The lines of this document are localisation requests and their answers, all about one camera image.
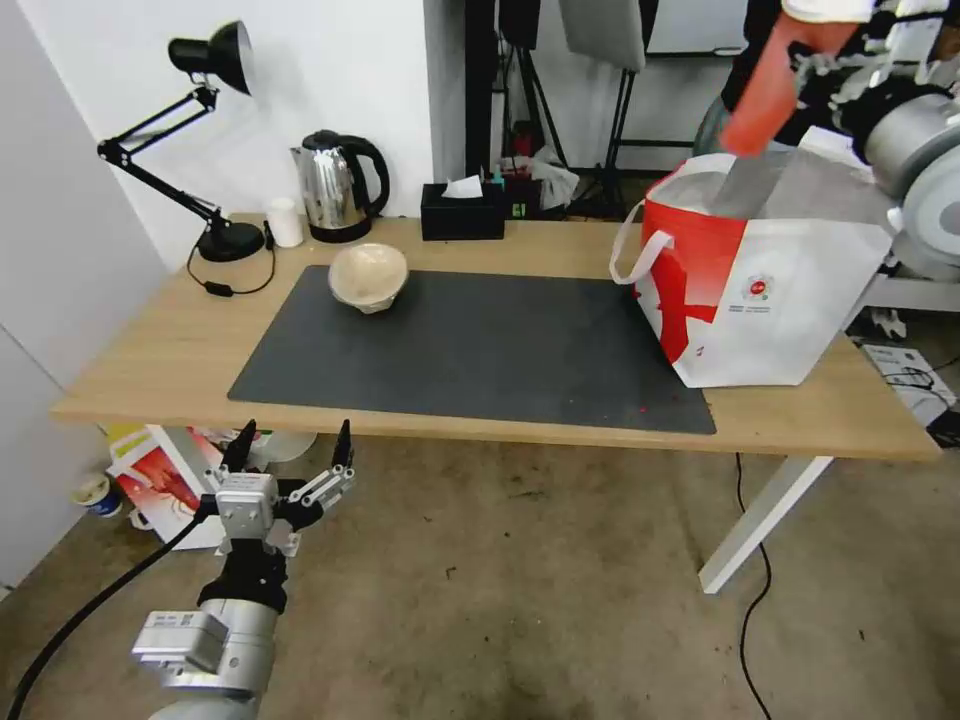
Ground black lamp cable with switch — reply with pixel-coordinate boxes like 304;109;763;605
185;219;277;299

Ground white table leg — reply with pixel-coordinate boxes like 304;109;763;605
697;453;834;595

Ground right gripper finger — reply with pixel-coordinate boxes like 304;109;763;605
862;0;950;60
787;37;871;108

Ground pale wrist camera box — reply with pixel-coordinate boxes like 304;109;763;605
215;472;277;543

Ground black desk lamp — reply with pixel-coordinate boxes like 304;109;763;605
97;20;268;264

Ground white plastic lid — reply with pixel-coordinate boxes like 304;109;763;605
247;430;320;468

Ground red and white takeout bag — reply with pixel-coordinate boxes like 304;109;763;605
608;0;895;389

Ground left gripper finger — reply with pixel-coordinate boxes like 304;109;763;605
203;419;258;498
287;418;359;528

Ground white blue paper cup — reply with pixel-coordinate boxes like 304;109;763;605
69;472;124;520

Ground white cylindrical cup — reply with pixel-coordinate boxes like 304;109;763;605
266;197;305;247

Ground black device with green digits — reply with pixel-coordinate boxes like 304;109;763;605
502;176;541;221

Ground black tripod stand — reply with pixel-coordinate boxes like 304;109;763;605
491;44;573;175

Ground steel electric kettle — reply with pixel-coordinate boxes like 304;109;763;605
290;129;393;244

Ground beige paper bowl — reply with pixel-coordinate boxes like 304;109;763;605
327;243;410;316

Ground thin black light stand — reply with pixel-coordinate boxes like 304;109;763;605
602;67;640;175

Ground white printed cardboard box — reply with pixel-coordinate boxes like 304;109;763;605
860;343;960;445

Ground black floor cable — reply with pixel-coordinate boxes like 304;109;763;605
731;453;775;720

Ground grey softbox fabric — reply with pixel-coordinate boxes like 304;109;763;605
558;0;650;74

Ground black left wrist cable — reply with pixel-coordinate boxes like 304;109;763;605
0;494;226;720

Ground red and white cardboard box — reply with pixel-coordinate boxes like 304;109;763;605
104;423;249;545

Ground black tissue box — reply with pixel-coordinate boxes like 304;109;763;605
419;177;506;242

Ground black desk mat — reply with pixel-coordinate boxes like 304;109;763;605
227;263;719;435

